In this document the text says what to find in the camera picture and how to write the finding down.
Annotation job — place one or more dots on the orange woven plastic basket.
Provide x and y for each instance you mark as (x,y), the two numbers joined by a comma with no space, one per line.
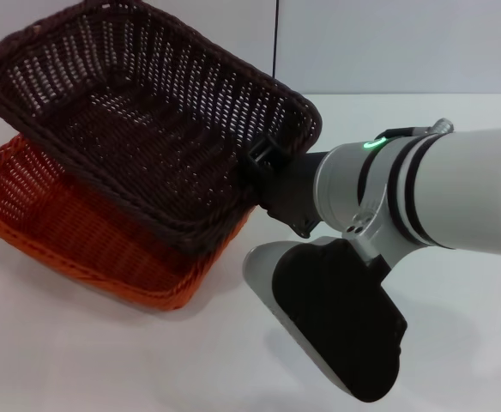
(83,257)

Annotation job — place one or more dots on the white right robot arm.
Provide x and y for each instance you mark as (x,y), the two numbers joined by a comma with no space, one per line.
(469,184)

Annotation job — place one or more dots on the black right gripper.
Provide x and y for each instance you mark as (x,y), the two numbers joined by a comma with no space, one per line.
(291,184)

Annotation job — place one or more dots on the dark brown woven basket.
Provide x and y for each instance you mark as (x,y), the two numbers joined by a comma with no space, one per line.
(147,129)

